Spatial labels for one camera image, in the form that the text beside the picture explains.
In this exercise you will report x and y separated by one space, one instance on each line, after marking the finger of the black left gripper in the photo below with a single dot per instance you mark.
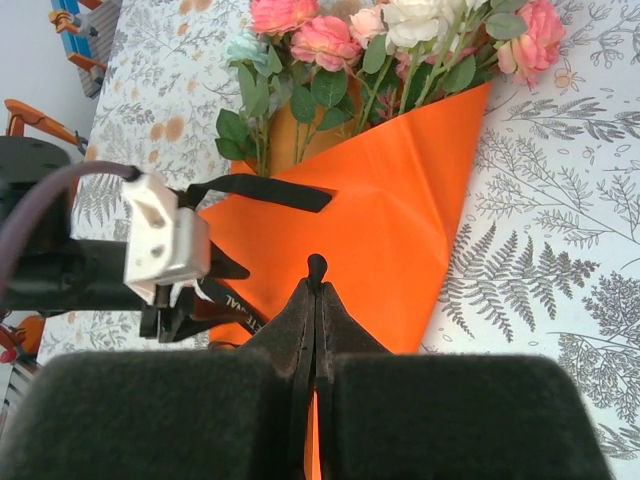
175 320
227 265

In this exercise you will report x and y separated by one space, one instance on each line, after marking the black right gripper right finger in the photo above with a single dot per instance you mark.
450 415

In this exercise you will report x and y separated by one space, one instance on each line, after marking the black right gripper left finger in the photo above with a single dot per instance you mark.
150 415

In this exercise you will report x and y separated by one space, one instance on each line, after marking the black printed ribbon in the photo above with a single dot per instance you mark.
270 190

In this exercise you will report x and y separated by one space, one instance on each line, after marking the orange wrapping paper sheet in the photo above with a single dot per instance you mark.
380 200

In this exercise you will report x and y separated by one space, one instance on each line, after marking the light blue fake flower stem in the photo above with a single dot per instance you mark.
247 50

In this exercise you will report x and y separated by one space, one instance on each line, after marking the white fake rose stem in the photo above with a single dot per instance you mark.
415 20

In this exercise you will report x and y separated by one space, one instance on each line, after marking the large pink fake rose stem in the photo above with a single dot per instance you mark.
535 40

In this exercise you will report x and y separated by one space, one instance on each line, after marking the floral patterned tablecloth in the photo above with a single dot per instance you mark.
550 200

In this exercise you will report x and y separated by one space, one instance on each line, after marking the aluminium left corner post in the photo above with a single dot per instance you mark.
100 50

